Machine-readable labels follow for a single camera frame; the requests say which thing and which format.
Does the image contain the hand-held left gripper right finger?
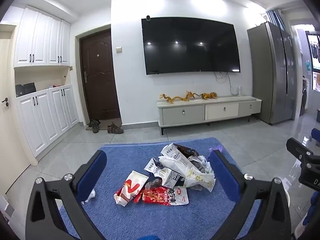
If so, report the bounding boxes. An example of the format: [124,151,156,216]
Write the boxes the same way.
[209,150,292,240]

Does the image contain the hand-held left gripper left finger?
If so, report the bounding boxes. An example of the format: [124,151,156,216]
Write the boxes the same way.
[25,150,108,240]

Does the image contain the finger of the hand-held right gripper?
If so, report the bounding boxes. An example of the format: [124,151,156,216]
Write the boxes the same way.
[286,137,314,164]

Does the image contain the white blue milk carton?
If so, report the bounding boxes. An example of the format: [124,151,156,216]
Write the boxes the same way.
[160,143,198,178]
[160,169,186,188]
[144,157,165,178]

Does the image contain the white crumpled tissue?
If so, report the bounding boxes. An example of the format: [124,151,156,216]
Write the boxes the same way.
[81,190,97,203]

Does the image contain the white yellow printed wrapper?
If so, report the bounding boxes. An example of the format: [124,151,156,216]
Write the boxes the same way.
[184,164,216,193]

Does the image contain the blue cloth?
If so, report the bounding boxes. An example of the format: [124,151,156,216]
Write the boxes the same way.
[301,192,320,232]

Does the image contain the white red snack packet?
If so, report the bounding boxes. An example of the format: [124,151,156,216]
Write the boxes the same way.
[114,170,149,207]

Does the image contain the dark brown plastic wrapper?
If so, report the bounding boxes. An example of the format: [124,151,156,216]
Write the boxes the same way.
[175,144,200,161]

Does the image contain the grey doormat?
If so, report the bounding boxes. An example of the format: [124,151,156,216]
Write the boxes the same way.
[85,123,123,131]

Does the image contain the brown shoe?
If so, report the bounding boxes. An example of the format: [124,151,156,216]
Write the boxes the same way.
[107,122,124,134]
[88,119,101,134]

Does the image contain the washing machine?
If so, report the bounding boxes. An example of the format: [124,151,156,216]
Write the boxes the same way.
[299,76,311,117]

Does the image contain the blue fluffy mat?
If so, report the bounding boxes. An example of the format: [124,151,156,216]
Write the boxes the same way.
[59,137,263,240]

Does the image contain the white grey television cabinet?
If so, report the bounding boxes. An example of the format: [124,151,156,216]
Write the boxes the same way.
[157,95,262,135]

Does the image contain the grey refrigerator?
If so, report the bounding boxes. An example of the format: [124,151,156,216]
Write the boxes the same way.
[247,22,297,125]

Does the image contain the golden dragon ornament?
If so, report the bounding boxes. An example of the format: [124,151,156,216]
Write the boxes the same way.
[181,90,201,103]
[160,94,185,104]

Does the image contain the white room door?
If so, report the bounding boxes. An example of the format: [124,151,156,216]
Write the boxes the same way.
[0,25,29,195]

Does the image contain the brown entrance door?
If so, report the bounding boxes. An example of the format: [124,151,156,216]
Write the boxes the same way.
[80,29,122,122]

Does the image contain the balcony window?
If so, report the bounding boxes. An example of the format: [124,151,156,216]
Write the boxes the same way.
[305,29,320,90]

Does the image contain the black bag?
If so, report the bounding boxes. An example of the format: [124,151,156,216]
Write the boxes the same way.
[15,82,37,98]

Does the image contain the blue curtain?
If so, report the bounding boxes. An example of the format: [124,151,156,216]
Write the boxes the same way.
[265,9,285,30]

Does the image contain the television cables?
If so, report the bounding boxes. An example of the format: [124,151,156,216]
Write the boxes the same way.
[214,71,232,96]

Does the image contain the black wall television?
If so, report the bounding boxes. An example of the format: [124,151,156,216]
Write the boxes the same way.
[141,17,241,75]

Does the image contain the white wall cabinet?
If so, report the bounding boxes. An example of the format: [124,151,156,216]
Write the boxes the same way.
[14,5,71,68]

